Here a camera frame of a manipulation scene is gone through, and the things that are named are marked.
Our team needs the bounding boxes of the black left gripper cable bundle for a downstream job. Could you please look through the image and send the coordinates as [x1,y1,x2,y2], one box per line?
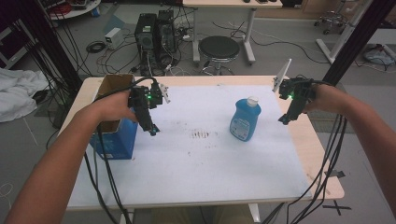
[83,77,161,224]

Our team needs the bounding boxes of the person's left hand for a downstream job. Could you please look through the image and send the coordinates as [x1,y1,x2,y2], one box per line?
[90,90,139,124]

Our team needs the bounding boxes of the long black floor cable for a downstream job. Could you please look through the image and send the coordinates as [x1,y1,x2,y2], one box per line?
[211,20,331,65]

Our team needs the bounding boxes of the black frame post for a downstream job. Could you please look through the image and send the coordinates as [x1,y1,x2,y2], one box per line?
[321,0,396,87]
[17,0,84,94]

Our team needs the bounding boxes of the person's khaki trouser legs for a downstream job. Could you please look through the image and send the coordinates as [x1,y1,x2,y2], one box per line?
[150,204,250,224]

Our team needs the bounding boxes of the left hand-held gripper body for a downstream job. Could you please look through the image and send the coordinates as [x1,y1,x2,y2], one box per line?
[127,82,172,133]

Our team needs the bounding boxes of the grey tape strip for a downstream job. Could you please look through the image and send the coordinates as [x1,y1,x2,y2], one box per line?
[323,169,347,179]

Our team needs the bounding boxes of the white table leg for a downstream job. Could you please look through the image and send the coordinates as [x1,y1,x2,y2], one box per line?
[119,207,135,224]
[247,203,262,224]

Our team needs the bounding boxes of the person's right hand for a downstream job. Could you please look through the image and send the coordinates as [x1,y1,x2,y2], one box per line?
[302,83,345,116]

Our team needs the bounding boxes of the black computer tower green label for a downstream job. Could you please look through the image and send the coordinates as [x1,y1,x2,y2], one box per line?
[134,12,159,77]

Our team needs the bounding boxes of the black gripper cable bundle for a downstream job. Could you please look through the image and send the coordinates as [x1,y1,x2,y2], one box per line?
[261,113,348,224]
[83,77,161,224]

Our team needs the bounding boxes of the white table mat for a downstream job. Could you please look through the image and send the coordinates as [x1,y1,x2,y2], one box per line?
[66,84,313,210]

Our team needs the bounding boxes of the round white table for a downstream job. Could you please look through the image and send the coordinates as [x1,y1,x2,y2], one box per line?
[39,0,103,21]

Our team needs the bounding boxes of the wooden desk with white legs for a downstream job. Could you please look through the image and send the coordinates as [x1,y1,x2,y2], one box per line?
[181,0,284,66]

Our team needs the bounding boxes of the coiled black cable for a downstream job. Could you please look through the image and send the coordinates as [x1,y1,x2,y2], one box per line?
[85,40,107,54]

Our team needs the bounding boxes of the blue cardboard box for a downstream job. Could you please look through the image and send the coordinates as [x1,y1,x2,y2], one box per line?
[89,73,140,161]

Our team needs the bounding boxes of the white metal stand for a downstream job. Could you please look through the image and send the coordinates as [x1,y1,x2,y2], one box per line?
[315,0,375,65]

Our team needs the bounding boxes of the white cloth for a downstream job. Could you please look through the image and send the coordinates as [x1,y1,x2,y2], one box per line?
[0,67,49,123]

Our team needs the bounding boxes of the dark floor mat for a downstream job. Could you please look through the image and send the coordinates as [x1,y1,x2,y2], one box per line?
[306,81,374,135]

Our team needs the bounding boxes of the office chair wheel base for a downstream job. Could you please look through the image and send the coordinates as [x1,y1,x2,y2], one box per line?
[313,9,348,35]

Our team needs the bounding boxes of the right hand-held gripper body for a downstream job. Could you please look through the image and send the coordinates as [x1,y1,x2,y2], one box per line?
[272,58,316,123]

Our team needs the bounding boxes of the black round stool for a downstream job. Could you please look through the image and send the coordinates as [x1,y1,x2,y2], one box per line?
[197,35,242,77]

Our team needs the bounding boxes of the black right gripper cable bundle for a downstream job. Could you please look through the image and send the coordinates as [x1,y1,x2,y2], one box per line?
[261,113,348,224]

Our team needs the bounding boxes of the blue bottle with white cap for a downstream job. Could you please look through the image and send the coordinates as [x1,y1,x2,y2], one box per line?
[229,95,262,143]

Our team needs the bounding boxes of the small white box device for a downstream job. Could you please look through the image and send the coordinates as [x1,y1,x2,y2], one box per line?
[104,27,126,51]

